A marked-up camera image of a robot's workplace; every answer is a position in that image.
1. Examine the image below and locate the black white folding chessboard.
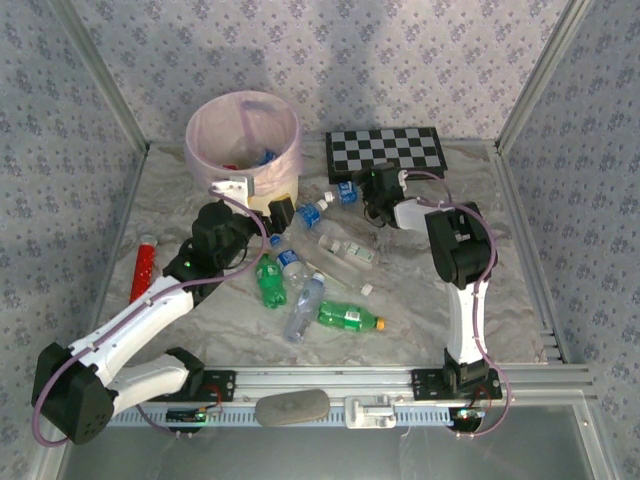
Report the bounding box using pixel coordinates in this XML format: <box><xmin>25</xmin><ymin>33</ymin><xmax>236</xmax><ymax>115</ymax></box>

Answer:
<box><xmin>324</xmin><ymin>127</ymin><xmax>448</xmax><ymax>185</ymax></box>

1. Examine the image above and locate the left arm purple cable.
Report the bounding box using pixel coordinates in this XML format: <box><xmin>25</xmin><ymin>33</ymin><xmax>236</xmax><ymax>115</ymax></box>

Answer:
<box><xmin>30</xmin><ymin>189</ymin><xmax>267</xmax><ymax>446</ymax></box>

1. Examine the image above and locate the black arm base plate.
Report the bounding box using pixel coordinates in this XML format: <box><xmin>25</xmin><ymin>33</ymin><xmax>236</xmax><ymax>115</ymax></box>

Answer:
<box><xmin>411</xmin><ymin>368</ymin><xmax>504</xmax><ymax>401</ymax></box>
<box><xmin>149</xmin><ymin>369</ymin><xmax>237</xmax><ymax>403</ymax></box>

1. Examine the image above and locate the green bottle yellow cap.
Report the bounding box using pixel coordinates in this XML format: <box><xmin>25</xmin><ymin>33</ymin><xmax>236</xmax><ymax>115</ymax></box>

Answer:
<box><xmin>254</xmin><ymin>253</ymin><xmax>290</xmax><ymax>310</ymax></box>
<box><xmin>316</xmin><ymin>299</ymin><xmax>388</xmax><ymax>334</ymax></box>

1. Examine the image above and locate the clear bottle red label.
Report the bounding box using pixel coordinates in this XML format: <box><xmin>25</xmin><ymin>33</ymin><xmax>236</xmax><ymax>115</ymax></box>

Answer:
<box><xmin>128</xmin><ymin>233</ymin><xmax>158</xmax><ymax>305</ymax></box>

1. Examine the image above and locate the blue label bottle white cap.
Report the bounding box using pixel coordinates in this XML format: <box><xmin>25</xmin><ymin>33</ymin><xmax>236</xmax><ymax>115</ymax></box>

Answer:
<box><xmin>323</xmin><ymin>180</ymin><xmax>359</xmax><ymax>207</ymax></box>
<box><xmin>294</xmin><ymin>198</ymin><xmax>331</xmax><ymax>232</ymax></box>

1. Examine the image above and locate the grey metal panel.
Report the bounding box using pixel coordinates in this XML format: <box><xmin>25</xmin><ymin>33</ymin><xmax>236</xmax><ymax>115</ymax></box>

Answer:
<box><xmin>47</xmin><ymin>405</ymin><xmax>614</xmax><ymax>480</ymax></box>

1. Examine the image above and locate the clear bottle green white label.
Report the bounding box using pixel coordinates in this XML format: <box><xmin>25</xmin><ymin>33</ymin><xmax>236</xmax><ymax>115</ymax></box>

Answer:
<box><xmin>317</xmin><ymin>233</ymin><xmax>381</xmax><ymax>271</ymax></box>

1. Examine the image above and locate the grey oval stone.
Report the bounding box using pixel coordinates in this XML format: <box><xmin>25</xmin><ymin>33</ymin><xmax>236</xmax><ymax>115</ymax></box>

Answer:
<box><xmin>254</xmin><ymin>388</ymin><xmax>332</xmax><ymax>428</ymax></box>

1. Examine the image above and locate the cream plastic waste bin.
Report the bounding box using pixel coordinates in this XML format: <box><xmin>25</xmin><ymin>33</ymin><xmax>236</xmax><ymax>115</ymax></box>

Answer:
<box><xmin>244</xmin><ymin>169</ymin><xmax>304</xmax><ymax>216</ymax></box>

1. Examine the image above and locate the grey slotted cable duct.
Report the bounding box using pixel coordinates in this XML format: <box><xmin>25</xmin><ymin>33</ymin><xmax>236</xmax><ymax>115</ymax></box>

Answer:
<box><xmin>107</xmin><ymin>409</ymin><xmax>454</xmax><ymax>429</ymax></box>

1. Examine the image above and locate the aluminium frame side rail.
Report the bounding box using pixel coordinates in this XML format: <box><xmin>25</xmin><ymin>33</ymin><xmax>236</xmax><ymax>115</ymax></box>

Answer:
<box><xmin>492</xmin><ymin>142</ymin><xmax>574</xmax><ymax>365</ymax></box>
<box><xmin>67</xmin><ymin>144</ymin><xmax>151</xmax><ymax>369</ymax></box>

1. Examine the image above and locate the white plastic bracket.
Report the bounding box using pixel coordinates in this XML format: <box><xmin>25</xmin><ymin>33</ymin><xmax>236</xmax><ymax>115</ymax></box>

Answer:
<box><xmin>344</xmin><ymin>394</ymin><xmax>399</xmax><ymax>430</ymax></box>

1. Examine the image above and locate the waste bin with pink liner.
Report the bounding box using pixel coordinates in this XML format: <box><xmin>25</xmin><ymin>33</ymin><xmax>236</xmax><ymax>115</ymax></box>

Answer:
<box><xmin>183</xmin><ymin>89</ymin><xmax>305</xmax><ymax>194</ymax></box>

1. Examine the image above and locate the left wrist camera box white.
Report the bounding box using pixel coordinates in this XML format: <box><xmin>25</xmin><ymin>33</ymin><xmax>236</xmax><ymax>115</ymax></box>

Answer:
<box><xmin>208</xmin><ymin>179</ymin><xmax>257</xmax><ymax>200</ymax></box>

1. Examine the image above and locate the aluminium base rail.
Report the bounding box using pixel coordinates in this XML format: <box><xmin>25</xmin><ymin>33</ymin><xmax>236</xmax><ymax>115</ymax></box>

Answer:
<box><xmin>55</xmin><ymin>363</ymin><xmax>597</xmax><ymax>407</ymax></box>

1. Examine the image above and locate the small circuit board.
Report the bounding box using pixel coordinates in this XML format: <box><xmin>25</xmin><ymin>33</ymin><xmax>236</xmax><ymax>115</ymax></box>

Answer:
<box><xmin>166</xmin><ymin>407</ymin><xmax>224</xmax><ymax>424</ymax></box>
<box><xmin>448</xmin><ymin>406</ymin><xmax>487</xmax><ymax>432</ymax></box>

